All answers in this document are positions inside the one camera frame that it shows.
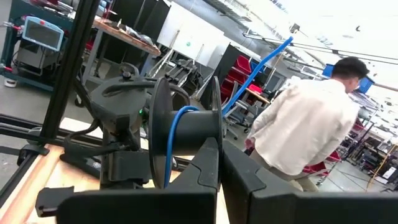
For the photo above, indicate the grey office chair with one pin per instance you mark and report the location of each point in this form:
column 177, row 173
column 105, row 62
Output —
column 239, row 115

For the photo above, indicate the dark teal equipment cart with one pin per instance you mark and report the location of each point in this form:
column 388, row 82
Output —
column 14, row 18

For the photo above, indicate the light blue framed screen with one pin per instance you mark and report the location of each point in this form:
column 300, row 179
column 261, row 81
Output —
column 42, row 34

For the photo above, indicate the white partition panel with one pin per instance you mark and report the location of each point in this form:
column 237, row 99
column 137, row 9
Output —
column 186, row 34

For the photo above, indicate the person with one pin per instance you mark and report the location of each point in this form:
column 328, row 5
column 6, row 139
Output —
column 304, row 124

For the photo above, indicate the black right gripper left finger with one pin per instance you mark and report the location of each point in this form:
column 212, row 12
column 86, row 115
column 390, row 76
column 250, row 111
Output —
column 186, row 202

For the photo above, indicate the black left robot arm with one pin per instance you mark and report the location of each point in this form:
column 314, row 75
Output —
column 118, row 105

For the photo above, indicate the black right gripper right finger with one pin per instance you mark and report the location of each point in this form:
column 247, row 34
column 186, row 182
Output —
column 258, row 202

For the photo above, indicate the wooden top desk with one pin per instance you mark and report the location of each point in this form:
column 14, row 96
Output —
column 130, row 39

